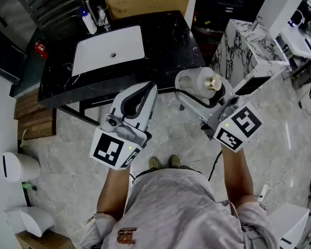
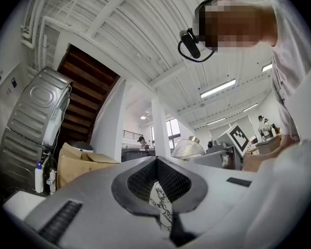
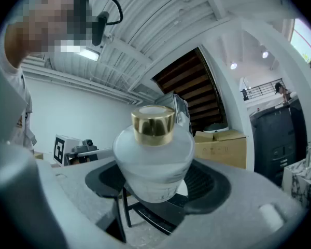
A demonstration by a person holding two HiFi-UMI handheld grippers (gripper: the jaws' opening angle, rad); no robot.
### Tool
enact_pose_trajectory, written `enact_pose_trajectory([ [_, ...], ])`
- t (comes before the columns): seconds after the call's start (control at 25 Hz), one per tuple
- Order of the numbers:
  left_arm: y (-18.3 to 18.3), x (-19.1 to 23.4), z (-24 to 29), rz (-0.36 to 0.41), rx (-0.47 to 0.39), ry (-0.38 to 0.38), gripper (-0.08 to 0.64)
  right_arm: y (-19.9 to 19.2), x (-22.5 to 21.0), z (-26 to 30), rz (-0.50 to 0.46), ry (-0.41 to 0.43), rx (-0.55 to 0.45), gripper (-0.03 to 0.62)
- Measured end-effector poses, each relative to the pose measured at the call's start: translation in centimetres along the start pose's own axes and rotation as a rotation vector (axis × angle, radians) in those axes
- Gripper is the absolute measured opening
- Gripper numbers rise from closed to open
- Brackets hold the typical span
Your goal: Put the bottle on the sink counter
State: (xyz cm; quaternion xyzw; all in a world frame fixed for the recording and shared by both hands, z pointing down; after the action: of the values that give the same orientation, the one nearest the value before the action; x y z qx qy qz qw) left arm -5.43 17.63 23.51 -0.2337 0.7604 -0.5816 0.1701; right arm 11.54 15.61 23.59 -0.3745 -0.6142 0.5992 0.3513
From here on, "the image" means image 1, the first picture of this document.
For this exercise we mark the white rounded bin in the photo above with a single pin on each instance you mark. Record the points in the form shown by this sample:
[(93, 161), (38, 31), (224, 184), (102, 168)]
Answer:
[(31, 220)]

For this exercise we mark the green bottle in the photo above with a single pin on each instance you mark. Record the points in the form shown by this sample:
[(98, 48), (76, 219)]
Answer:
[(28, 186)]

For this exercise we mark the white bottle with gold cap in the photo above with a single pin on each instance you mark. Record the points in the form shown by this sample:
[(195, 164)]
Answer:
[(194, 80)]

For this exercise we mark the person's left forearm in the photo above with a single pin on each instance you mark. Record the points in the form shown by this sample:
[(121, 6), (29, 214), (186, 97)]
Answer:
[(114, 191)]

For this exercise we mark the person's right forearm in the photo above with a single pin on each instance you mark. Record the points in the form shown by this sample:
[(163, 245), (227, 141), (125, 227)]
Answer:
[(235, 175)]

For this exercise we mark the black marble vanity counter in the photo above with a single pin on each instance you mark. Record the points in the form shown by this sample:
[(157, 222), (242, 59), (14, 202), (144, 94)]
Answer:
[(166, 43)]

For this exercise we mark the white sink basin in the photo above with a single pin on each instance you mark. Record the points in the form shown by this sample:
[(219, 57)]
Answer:
[(103, 48)]

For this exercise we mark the red fire extinguisher box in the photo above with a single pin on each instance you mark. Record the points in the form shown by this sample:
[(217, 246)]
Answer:
[(41, 49)]

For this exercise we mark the person's torso in grey shirt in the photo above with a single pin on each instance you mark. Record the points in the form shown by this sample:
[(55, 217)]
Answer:
[(171, 206)]

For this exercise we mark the white washbasin stand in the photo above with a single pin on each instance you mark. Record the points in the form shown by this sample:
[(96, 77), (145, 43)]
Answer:
[(296, 43)]

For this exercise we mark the person's left shoe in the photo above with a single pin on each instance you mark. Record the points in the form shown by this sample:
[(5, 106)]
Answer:
[(154, 163)]

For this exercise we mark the white soap dispenser blue pump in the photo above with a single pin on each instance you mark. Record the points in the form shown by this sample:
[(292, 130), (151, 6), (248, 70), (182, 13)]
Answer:
[(89, 23)]

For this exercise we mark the person's right shoe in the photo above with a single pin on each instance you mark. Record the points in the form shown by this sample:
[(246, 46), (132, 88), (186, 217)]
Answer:
[(175, 161)]

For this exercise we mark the small cardboard box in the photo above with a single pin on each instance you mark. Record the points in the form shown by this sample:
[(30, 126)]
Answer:
[(41, 241)]

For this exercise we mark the white power strip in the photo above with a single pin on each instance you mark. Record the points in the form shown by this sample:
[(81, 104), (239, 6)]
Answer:
[(263, 192)]

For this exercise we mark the grey metal appliance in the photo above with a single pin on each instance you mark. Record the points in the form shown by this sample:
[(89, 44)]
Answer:
[(54, 6)]

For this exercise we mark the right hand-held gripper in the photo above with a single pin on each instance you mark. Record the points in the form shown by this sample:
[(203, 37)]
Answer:
[(238, 128)]

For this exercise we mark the white marble vanity cabinet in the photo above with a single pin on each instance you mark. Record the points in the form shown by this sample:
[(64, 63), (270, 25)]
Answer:
[(251, 50)]

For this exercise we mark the person's shoe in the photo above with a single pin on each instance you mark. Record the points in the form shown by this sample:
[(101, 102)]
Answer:
[(154, 163), (175, 161)]

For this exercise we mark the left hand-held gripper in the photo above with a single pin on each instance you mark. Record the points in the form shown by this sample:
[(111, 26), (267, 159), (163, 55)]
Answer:
[(107, 146)]

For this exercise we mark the chrome faucet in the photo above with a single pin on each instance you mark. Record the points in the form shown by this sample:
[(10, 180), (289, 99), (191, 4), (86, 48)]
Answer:
[(102, 18)]

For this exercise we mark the white pedal bin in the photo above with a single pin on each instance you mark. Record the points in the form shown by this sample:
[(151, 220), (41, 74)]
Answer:
[(18, 166)]

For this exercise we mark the dark grey cabinet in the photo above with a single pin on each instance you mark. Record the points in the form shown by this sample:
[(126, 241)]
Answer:
[(5, 56)]

